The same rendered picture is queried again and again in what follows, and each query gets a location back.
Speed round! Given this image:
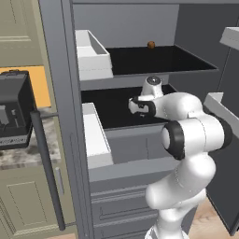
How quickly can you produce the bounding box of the beige base cupboard door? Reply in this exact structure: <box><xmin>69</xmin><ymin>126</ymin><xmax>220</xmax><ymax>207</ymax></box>
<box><xmin>0</xmin><ymin>163</ymin><xmax>78</xmax><ymax>239</ymax></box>

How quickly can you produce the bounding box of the grey fridge door with handle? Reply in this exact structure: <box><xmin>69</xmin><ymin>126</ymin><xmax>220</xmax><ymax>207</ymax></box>
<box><xmin>38</xmin><ymin>0</ymin><xmax>95</xmax><ymax>239</ymax></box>

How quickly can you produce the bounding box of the grey fridge drawer front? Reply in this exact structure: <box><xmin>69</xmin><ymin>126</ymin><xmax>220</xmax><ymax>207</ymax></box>
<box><xmin>90</xmin><ymin>182</ymin><xmax>162</xmax><ymax>239</ymax></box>

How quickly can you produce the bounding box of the beige wall cupboard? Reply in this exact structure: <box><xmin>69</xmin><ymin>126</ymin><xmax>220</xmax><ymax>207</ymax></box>
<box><xmin>0</xmin><ymin>0</ymin><xmax>45</xmax><ymax>68</ymax></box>

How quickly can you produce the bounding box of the dark grey fridge door handle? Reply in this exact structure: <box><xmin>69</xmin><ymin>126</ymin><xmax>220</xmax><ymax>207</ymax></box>
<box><xmin>29</xmin><ymin>109</ymin><xmax>66</xmax><ymax>232</ymax></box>

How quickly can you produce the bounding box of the grey fridge door without handle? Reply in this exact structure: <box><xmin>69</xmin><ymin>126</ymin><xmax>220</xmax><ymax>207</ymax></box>
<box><xmin>204</xmin><ymin>0</ymin><xmax>239</xmax><ymax>237</ymax></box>

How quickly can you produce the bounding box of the grey fridge body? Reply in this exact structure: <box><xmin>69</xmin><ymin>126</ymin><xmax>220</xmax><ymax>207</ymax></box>
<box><xmin>70</xmin><ymin>0</ymin><xmax>232</xmax><ymax>239</ymax></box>

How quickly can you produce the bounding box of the grey fridge crisper box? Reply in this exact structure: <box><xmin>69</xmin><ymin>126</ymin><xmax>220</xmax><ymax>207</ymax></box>
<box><xmin>104</xmin><ymin>123</ymin><xmax>176</xmax><ymax>165</ymax></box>

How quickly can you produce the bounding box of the grey cupboard handle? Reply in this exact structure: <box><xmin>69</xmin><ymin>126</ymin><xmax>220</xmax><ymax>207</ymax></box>
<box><xmin>54</xmin><ymin>166</ymin><xmax>65</xmax><ymax>197</ymax></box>

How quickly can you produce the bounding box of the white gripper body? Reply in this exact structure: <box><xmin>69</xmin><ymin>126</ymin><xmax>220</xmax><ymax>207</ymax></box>
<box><xmin>128</xmin><ymin>98</ymin><xmax>140</xmax><ymax>115</ymax></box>

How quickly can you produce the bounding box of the black fridge shelf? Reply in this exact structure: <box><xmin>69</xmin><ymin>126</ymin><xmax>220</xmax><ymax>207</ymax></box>
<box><xmin>80</xmin><ymin>83</ymin><xmax>179</xmax><ymax>131</ymax></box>
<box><xmin>105</xmin><ymin>44</ymin><xmax>219</xmax><ymax>77</ymax></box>

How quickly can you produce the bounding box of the black coffee machine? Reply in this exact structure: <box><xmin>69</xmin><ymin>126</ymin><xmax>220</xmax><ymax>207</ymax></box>
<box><xmin>0</xmin><ymin>69</ymin><xmax>38</xmax><ymax>151</ymax></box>

